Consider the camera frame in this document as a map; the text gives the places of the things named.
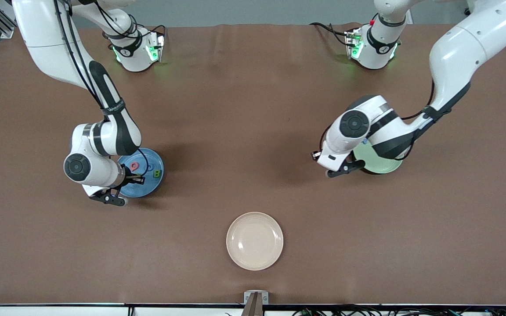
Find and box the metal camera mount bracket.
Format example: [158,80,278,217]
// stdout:
[244,291,269,316]

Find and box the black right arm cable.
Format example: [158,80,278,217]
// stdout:
[53,0,150,176]

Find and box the beige plate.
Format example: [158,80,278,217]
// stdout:
[226,212,284,271]

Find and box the blue plate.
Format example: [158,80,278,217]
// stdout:
[117,148,165,198]

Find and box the green plate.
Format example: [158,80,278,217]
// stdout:
[352,140,404,175]

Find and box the black base power cable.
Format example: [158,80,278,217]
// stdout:
[309,22,354,47]

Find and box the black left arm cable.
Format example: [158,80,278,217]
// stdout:
[319,79,436,154]

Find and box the brown table mat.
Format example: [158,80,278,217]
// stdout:
[0,23,506,306]

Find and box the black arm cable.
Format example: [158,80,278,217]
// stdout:
[53,0,150,176]
[319,79,436,154]

